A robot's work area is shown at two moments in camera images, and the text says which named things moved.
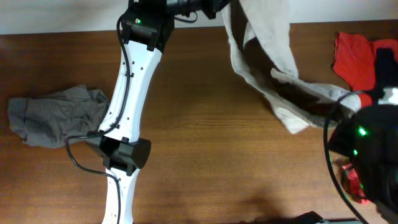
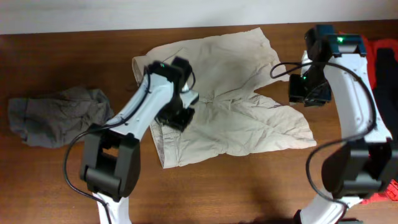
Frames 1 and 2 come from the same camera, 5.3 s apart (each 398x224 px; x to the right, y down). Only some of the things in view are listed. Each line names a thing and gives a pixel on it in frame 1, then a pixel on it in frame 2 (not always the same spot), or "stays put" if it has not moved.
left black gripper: x=216 y=8 -> x=175 y=117
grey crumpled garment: x=48 y=120 stays put
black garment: x=386 y=71 stays put
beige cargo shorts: x=260 y=42 -> x=231 y=117
